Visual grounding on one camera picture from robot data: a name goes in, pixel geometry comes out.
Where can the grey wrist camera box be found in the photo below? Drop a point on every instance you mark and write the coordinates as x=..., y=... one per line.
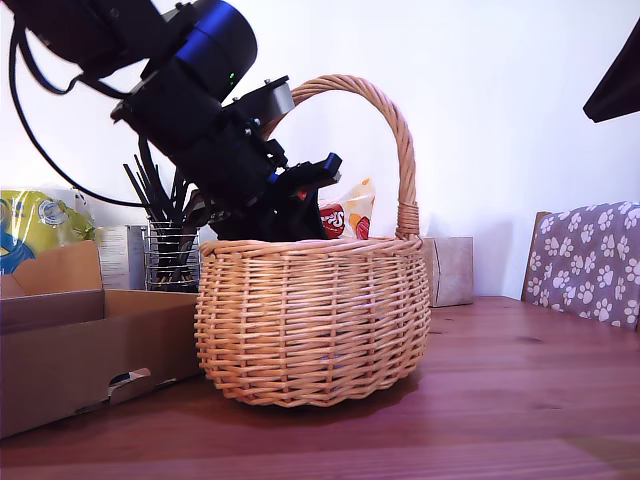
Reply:
x=280, y=97

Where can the white printed carton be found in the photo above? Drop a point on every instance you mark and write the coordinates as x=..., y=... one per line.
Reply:
x=112, y=250

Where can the brown cardboard box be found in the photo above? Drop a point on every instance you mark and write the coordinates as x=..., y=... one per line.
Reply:
x=60, y=360

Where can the yellow plastic wrapped pack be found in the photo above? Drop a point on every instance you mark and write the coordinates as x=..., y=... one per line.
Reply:
x=30, y=225

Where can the orange red white snack bag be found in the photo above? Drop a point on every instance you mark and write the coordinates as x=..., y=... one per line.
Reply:
x=355, y=210

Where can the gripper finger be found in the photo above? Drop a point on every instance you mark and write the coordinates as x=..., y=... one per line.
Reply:
x=620, y=85
x=250, y=230
x=302, y=220

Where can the paw print cloth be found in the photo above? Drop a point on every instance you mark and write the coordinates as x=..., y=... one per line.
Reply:
x=590, y=260

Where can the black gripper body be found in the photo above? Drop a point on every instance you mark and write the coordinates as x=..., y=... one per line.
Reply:
x=235, y=170

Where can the grey metal container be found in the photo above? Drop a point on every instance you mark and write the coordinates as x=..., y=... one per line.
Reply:
x=136, y=250

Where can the black stick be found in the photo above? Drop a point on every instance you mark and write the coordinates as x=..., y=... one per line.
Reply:
x=161, y=193
x=172, y=200
x=148, y=188
x=141, y=194

